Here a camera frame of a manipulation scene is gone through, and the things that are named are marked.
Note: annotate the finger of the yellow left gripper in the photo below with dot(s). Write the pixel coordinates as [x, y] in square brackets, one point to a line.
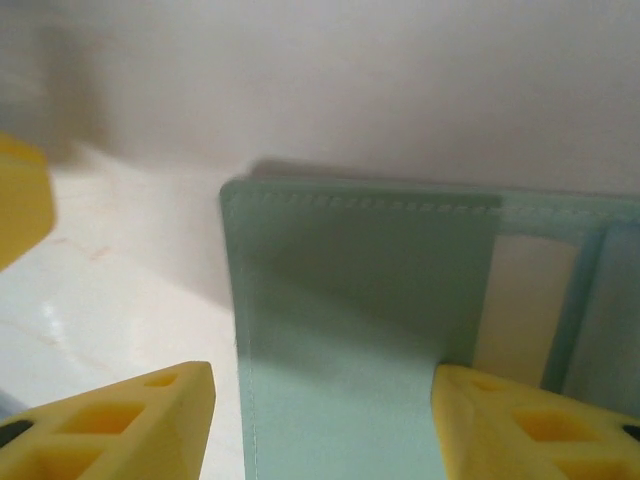
[22, 200]

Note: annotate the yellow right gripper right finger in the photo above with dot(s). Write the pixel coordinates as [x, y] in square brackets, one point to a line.
[500, 430]

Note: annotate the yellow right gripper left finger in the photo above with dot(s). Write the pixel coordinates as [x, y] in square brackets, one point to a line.
[125, 430]

